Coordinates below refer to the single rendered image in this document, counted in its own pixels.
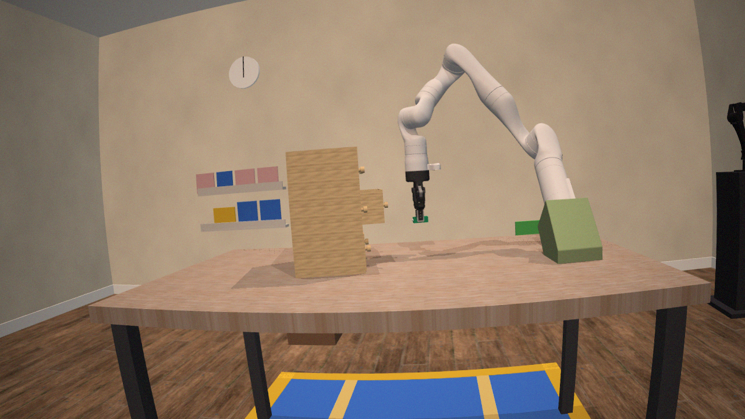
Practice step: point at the light wooden chest of drawers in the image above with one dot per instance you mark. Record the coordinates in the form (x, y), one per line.
(325, 212)

